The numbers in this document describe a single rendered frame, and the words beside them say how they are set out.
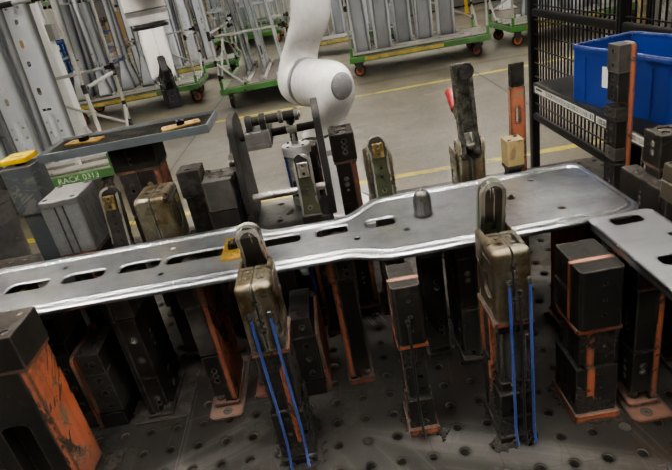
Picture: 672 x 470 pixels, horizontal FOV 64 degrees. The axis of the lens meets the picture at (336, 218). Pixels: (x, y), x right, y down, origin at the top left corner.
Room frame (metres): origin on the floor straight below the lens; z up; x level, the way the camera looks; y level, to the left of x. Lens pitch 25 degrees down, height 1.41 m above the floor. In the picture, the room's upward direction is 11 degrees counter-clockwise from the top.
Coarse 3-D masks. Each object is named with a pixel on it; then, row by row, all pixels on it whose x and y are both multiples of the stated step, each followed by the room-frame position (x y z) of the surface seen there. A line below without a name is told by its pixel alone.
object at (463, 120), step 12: (456, 72) 1.00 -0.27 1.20; (468, 72) 0.97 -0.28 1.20; (456, 84) 1.00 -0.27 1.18; (468, 84) 1.00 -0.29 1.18; (456, 96) 0.99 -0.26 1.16; (468, 96) 1.00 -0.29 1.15; (456, 108) 0.99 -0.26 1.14; (468, 108) 1.00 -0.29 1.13; (456, 120) 1.00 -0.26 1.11; (468, 120) 1.00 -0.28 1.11
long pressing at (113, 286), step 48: (432, 192) 0.94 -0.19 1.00; (528, 192) 0.86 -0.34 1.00; (576, 192) 0.82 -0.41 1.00; (192, 240) 0.93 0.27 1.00; (336, 240) 0.81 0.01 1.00; (384, 240) 0.78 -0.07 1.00; (432, 240) 0.75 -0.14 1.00; (0, 288) 0.88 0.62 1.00; (48, 288) 0.84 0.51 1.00; (96, 288) 0.81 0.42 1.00; (144, 288) 0.78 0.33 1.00
